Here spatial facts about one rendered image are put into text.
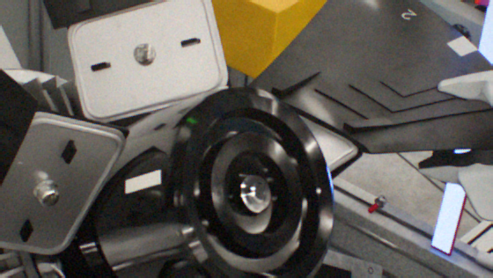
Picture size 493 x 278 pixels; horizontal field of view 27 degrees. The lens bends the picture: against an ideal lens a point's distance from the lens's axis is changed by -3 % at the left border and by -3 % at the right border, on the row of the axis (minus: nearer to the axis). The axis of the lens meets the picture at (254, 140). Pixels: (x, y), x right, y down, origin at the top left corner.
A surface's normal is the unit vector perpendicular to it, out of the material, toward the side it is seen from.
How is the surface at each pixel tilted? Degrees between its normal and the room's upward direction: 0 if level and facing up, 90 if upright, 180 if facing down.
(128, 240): 82
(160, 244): 88
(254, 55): 90
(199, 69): 53
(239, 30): 90
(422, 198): 0
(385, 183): 0
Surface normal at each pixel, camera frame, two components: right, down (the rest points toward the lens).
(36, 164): 0.43, 0.60
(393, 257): -0.61, 0.42
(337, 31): 0.18, -0.78
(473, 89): -0.02, 0.66
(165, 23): -0.12, -0.04
